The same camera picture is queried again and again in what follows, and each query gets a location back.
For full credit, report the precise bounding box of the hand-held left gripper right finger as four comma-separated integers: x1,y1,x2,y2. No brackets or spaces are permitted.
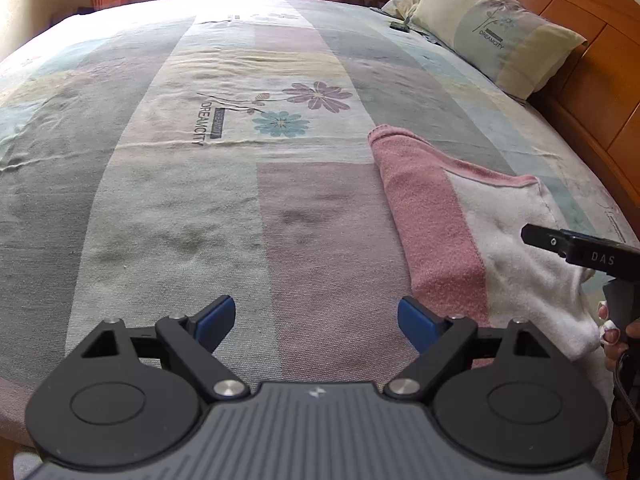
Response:
384,297,555,402

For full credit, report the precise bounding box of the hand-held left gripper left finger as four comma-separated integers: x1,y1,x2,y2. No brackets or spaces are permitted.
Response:
83,295,249,402

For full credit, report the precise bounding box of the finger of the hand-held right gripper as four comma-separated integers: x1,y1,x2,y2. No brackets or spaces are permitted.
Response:
521,224,571,263

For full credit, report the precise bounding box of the pink and white sweater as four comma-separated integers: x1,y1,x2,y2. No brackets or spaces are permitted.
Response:
367,124,601,361

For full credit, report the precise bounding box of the person's right hand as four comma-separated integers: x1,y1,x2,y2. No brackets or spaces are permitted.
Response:
597,300,640,373

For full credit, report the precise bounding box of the bed with patchwork sheet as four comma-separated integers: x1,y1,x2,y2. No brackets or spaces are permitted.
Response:
0,0,640,451

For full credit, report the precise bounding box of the wooden headboard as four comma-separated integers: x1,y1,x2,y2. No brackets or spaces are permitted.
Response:
427,0,640,211

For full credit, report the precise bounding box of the large printed pillow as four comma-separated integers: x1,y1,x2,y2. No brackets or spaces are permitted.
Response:
407,0,587,101

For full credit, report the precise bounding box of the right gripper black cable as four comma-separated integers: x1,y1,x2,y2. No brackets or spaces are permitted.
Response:
607,352,640,426

